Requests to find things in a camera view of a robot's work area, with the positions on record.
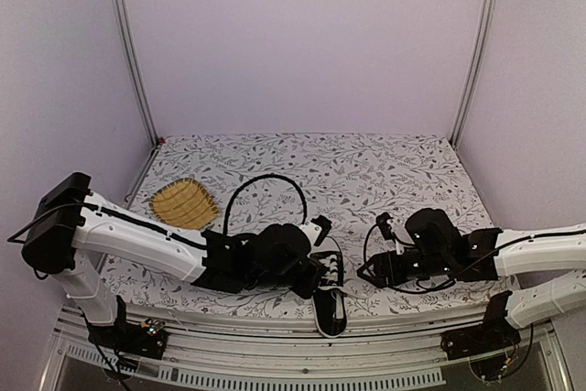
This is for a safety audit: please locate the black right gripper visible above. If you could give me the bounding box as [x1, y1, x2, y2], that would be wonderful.
[357, 248, 451, 288]

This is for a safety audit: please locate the black white canvas sneaker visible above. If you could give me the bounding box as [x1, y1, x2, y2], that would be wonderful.
[310, 237, 347, 339]

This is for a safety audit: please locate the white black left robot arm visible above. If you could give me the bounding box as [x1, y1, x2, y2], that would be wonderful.
[7, 172, 331, 349]

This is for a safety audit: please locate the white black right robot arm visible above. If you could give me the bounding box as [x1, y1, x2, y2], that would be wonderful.
[357, 208, 585, 351]

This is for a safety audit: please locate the floral patterned table mat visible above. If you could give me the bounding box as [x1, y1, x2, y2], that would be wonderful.
[130, 134, 517, 319]

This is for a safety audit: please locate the yellow woven bamboo basket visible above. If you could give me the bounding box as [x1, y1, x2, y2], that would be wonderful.
[149, 178, 220, 230]

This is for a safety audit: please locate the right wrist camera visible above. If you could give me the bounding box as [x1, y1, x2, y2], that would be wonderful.
[375, 212, 405, 255]

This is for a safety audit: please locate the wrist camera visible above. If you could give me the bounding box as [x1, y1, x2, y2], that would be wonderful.
[375, 212, 405, 255]
[300, 215, 331, 247]

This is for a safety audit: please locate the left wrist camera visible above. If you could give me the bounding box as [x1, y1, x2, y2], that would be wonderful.
[300, 215, 331, 247]

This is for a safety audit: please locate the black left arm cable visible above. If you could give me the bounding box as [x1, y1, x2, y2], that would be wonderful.
[222, 174, 309, 236]

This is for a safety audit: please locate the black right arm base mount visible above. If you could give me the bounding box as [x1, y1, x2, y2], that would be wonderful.
[440, 290, 521, 360]

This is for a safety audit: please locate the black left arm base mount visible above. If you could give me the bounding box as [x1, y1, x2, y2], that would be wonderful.
[86, 296, 168, 360]

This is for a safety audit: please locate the right rear aluminium frame post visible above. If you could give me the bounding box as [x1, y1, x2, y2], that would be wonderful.
[450, 0, 497, 151]

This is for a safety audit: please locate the aluminium frame post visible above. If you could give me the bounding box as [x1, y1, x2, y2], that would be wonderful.
[112, 0, 159, 147]
[450, 0, 497, 151]

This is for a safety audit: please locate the left rear aluminium frame post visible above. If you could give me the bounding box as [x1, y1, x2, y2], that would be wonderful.
[112, 0, 159, 147]

